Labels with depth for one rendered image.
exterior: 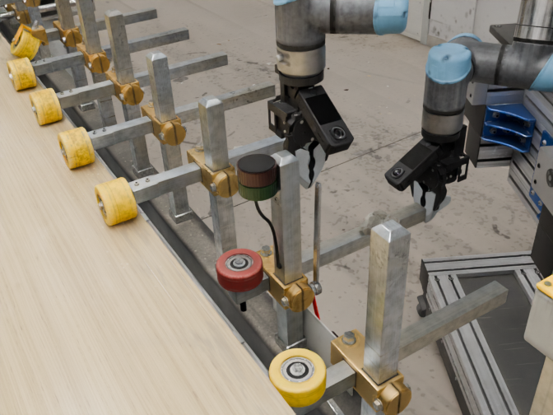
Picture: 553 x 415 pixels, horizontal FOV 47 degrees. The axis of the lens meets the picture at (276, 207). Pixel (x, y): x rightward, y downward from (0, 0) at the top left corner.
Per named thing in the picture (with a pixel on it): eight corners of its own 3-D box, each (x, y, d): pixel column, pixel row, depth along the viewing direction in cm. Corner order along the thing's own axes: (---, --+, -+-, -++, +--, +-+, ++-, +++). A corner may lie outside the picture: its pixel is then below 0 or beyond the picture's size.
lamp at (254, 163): (271, 258, 110) (264, 149, 97) (288, 275, 106) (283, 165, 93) (241, 270, 107) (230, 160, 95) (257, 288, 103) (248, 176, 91)
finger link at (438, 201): (444, 212, 125) (449, 174, 120) (438, 215, 124) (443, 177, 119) (427, 201, 128) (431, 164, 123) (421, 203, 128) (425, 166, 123)
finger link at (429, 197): (453, 221, 130) (457, 184, 125) (430, 230, 128) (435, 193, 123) (442, 214, 133) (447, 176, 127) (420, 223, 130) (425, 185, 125)
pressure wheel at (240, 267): (252, 288, 119) (248, 240, 112) (274, 314, 113) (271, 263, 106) (213, 305, 115) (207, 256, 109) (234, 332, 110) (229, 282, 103)
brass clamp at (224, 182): (212, 163, 133) (211, 142, 130) (244, 192, 123) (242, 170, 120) (186, 172, 130) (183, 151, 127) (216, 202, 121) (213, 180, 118)
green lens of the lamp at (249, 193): (265, 175, 100) (264, 163, 99) (285, 193, 96) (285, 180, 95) (231, 187, 98) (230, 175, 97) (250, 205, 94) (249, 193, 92)
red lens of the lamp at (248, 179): (264, 161, 99) (263, 149, 98) (284, 179, 95) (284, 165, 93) (230, 174, 96) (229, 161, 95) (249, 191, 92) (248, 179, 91)
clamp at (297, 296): (275, 264, 120) (273, 244, 117) (314, 305, 111) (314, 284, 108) (248, 275, 118) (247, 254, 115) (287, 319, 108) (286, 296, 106)
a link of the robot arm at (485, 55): (500, 73, 124) (490, 95, 116) (443, 65, 129) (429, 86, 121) (507, 34, 120) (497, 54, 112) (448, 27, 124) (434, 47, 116)
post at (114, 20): (148, 178, 177) (117, 6, 150) (153, 184, 175) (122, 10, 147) (137, 182, 176) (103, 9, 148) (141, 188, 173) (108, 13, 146)
